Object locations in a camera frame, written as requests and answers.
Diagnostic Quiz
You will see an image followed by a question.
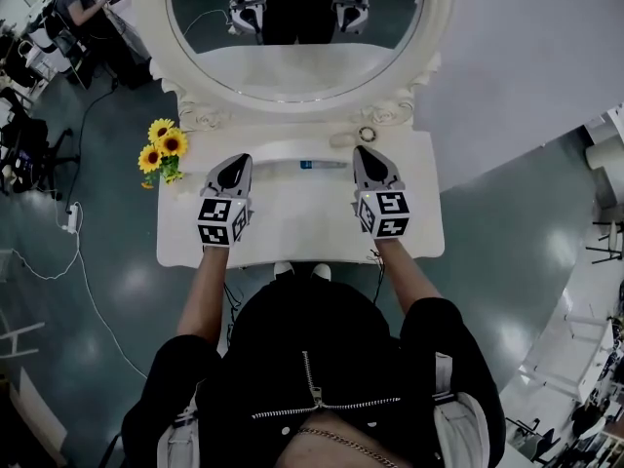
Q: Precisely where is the person's left forearm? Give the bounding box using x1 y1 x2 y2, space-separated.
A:
175 246 230 340

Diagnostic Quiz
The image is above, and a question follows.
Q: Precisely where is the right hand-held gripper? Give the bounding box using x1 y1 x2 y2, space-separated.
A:
351 145 410 239

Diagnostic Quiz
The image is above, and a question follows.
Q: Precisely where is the person's right forearm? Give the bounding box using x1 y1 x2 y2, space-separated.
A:
372 235 445 319

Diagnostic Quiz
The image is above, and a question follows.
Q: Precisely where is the white vanity table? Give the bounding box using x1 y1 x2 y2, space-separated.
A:
155 124 446 268

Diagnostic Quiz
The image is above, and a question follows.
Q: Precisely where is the thin black cable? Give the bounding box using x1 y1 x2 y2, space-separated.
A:
365 249 387 306
222 280 245 345

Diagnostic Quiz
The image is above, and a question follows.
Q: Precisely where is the black stool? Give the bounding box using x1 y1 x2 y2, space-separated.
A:
584 219 624 265

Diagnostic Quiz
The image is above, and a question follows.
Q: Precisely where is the blue tube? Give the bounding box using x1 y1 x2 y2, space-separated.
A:
299 159 348 171

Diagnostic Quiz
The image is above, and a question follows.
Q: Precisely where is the metal chain necklace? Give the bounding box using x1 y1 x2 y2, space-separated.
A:
296 426 401 468

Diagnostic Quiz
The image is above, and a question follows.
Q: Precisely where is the white floor cable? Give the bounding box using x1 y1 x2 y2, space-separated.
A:
12 202 150 379

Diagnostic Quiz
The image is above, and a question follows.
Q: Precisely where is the yellow sunflower bouquet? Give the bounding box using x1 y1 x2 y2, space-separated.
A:
137 118 189 190

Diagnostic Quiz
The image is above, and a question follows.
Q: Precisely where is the white power strip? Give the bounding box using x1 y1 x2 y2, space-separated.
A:
64 203 82 236

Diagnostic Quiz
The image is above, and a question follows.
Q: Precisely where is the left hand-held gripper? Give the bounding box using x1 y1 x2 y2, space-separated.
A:
197 152 254 252

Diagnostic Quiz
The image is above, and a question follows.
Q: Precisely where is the white cylindrical pedestal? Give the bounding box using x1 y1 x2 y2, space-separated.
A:
584 136 624 173

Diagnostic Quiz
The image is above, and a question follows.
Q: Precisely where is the oval mirror ornate white frame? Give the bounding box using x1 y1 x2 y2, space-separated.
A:
132 0 457 134

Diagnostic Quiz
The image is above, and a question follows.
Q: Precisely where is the black office chair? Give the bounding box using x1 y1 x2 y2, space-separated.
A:
0 88 74 199

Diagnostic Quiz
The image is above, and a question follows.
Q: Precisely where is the person's black jacket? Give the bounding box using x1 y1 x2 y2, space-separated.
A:
120 275 508 468

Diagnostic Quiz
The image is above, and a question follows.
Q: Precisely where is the black floor cable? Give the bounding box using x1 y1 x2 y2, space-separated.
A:
62 78 121 214

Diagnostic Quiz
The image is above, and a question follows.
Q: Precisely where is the white shoulder strap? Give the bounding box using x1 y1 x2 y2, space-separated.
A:
432 352 491 468
168 405 200 468

